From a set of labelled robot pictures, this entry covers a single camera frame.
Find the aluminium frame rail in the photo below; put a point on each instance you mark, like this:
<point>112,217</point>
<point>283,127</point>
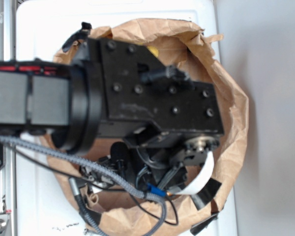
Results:
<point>8,206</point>

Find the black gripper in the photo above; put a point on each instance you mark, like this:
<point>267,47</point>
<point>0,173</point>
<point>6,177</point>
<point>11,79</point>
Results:
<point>148,104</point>

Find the white plastic tray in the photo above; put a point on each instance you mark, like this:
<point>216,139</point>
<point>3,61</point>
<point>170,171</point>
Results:
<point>42,28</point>

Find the yellow sponge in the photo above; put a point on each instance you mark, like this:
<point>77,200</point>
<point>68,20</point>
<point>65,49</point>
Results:
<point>153,50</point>

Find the brown paper bag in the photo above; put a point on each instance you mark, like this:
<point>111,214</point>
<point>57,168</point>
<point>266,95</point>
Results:
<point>181,43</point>

